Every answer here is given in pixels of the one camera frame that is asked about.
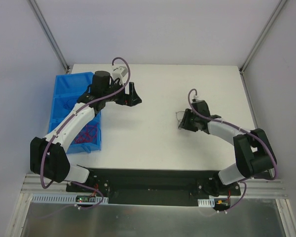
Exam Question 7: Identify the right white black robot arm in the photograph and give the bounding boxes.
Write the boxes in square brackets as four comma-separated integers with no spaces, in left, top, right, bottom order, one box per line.
[178,99,276,195]

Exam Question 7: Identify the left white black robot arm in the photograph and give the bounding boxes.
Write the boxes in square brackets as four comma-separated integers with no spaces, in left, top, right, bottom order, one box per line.
[30,66,142,192]

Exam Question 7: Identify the blue plastic compartment bin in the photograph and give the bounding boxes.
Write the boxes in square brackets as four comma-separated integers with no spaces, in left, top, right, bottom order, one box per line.
[48,72,102,154]

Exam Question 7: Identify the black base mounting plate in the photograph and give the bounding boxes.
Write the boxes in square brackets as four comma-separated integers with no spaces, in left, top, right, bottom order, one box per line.
[66,168,240,206]

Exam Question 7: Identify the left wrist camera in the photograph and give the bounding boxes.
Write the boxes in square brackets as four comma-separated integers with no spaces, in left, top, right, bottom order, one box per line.
[111,65,128,80]

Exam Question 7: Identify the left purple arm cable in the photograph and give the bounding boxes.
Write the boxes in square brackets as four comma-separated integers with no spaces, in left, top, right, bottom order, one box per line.
[40,57,132,210]

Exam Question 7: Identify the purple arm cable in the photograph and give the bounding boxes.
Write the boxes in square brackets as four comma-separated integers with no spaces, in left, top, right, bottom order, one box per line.
[188,88,278,215]
[40,57,132,210]

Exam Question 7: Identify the right white cable duct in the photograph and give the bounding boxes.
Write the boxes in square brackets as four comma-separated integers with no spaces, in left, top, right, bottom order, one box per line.
[197,197,215,208]

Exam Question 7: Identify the white cable duct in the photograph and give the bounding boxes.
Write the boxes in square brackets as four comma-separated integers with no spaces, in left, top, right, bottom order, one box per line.
[32,194,109,205]
[197,197,215,208]

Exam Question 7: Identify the left aluminium corner post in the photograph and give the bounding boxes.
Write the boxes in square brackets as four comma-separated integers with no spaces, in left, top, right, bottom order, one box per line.
[27,0,70,74]

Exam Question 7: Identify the aluminium corner post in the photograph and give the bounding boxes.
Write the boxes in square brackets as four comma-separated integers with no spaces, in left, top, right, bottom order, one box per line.
[27,0,70,74]
[238,0,289,74]

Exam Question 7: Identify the aluminium front rail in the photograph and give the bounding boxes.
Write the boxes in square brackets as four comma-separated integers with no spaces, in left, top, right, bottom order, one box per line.
[21,174,289,199]

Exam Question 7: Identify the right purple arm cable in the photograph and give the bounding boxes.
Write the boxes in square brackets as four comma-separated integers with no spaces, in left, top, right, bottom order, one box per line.
[188,88,278,215]

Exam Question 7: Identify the left white cable duct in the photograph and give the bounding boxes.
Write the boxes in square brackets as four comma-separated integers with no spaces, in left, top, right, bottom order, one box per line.
[32,194,109,205]

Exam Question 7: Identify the right aluminium corner post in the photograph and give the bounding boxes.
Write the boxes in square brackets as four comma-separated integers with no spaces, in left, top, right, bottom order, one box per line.
[238,0,289,74]

